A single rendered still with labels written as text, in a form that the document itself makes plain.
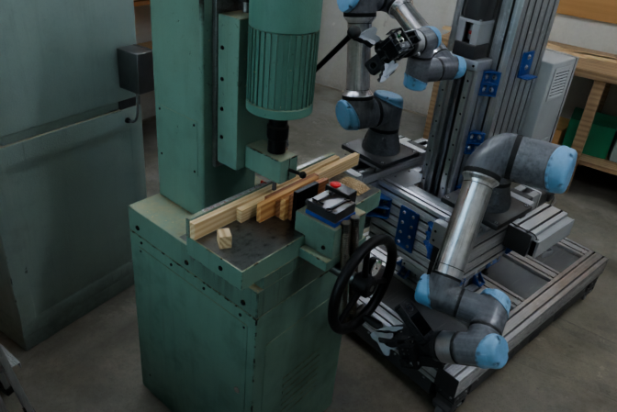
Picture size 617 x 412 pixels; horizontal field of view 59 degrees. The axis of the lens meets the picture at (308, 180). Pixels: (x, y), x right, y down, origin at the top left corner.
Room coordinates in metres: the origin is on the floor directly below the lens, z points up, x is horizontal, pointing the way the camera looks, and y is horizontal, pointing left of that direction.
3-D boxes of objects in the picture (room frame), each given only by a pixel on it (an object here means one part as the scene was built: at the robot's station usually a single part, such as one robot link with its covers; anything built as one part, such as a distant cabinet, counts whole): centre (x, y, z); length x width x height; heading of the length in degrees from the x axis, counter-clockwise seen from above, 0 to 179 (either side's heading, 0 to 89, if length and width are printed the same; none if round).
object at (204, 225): (1.39, 0.10, 0.93); 0.60 x 0.02 x 0.05; 142
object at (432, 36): (1.70, -0.31, 1.33); 0.11 x 0.08 x 0.09; 142
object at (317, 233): (1.26, -0.07, 0.92); 0.15 x 0.13 x 0.09; 142
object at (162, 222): (1.43, 0.19, 0.76); 0.57 x 0.45 x 0.09; 52
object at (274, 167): (1.37, 0.11, 1.03); 0.14 x 0.07 x 0.09; 52
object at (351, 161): (1.46, 0.01, 0.92); 0.54 x 0.02 x 0.04; 142
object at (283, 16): (1.36, 0.10, 1.35); 0.18 x 0.18 x 0.31
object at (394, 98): (2.00, -0.27, 0.98); 0.13 x 0.12 x 0.14; 122
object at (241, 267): (1.31, 0.00, 0.87); 0.61 x 0.30 x 0.06; 142
